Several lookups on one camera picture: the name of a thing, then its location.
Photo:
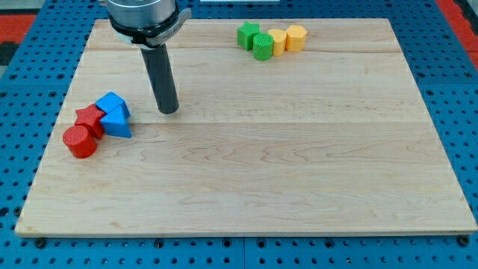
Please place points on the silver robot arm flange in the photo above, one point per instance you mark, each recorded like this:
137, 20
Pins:
147, 24

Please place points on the green cylinder block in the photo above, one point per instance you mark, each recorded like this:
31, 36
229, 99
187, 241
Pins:
262, 47

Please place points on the light wooden board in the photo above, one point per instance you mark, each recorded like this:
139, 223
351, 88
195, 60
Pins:
334, 140

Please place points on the green star block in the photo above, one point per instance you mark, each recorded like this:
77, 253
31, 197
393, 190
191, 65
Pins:
246, 33

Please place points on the yellow cylinder block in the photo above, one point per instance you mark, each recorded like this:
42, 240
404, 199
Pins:
279, 41

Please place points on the yellow hexagon block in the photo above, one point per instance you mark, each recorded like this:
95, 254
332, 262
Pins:
296, 38

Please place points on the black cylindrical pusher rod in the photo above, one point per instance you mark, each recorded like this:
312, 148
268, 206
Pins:
158, 67

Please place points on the blue triangle block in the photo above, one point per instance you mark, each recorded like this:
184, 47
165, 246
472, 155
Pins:
115, 122

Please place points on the blue cube block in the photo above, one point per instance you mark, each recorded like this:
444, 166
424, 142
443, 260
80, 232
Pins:
110, 101

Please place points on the red star block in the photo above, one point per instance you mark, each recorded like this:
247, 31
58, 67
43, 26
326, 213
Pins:
90, 117

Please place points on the red cylinder block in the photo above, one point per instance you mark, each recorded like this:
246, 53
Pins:
79, 141

